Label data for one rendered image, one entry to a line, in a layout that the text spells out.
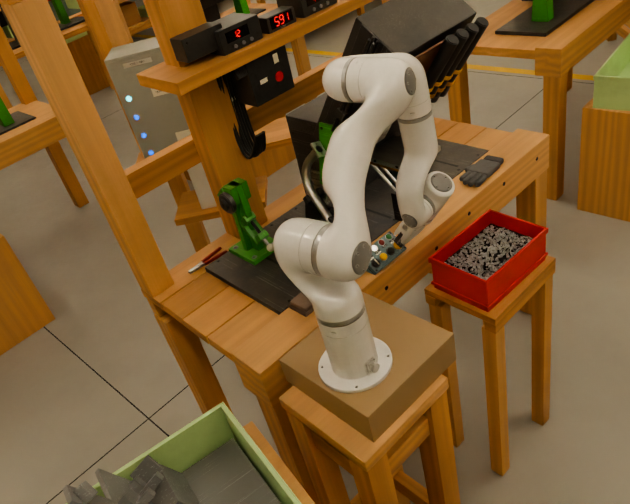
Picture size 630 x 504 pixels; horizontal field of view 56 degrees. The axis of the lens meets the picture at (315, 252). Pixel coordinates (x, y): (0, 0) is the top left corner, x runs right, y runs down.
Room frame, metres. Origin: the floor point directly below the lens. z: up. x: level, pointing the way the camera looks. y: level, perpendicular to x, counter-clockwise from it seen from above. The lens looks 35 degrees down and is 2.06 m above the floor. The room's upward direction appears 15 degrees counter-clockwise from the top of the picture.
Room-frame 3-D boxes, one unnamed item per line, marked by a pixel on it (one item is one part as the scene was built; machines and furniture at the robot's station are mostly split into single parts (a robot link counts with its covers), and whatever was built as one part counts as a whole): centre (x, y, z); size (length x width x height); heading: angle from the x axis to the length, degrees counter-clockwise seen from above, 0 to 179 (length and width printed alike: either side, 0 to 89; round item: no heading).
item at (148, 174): (2.18, 0.03, 1.23); 1.30 x 0.05 x 0.09; 125
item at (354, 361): (1.07, -0.03, 1.03); 0.19 x 0.19 x 0.18
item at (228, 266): (1.88, -0.18, 0.89); 1.10 x 0.42 x 0.02; 125
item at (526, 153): (1.65, -0.35, 0.82); 1.50 x 0.14 x 0.15; 125
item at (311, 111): (2.06, -0.19, 1.07); 0.30 x 0.18 x 0.34; 125
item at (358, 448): (1.07, -0.03, 0.83); 0.32 x 0.32 x 0.04; 35
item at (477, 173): (1.88, -0.66, 0.91); 0.20 x 0.11 x 0.03; 128
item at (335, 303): (1.10, 0.00, 1.24); 0.19 x 0.12 x 0.24; 45
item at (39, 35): (2.13, -0.01, 1.36); 1.49 x 0.09 x 0.97; 125
